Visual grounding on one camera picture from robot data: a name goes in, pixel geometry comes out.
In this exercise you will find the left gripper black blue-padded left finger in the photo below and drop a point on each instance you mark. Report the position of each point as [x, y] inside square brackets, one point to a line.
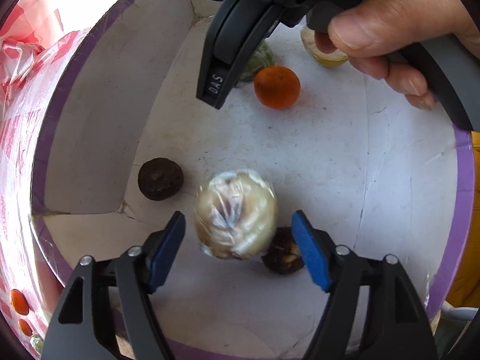
[103, 298]

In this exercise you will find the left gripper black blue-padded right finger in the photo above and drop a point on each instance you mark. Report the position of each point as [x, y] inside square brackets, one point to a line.
[395, 324]

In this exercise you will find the orange tangerine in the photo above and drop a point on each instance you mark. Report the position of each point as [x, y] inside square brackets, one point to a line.
[19, 302]
[277, 87]

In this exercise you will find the dark wrinkled fruit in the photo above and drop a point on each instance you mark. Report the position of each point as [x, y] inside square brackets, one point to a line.
[283, 256]
[160, 179]

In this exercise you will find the cut pale apple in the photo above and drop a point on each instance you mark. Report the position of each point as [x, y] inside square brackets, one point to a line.
[235, 215]

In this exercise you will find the person's hand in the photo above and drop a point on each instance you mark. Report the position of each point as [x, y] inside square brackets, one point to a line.
[369, 32]

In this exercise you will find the wrapped green fruit half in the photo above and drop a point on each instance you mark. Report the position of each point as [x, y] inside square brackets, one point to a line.
[261, 59]

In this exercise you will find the far small dark fruit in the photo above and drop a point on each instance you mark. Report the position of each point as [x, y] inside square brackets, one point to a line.
[24, 327]

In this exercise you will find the purple rimmed white box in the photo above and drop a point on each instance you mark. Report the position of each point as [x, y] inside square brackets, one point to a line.
[378, 175]

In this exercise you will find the red white checkered tablecloth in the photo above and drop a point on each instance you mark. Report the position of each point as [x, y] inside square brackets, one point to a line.
[35, 50]

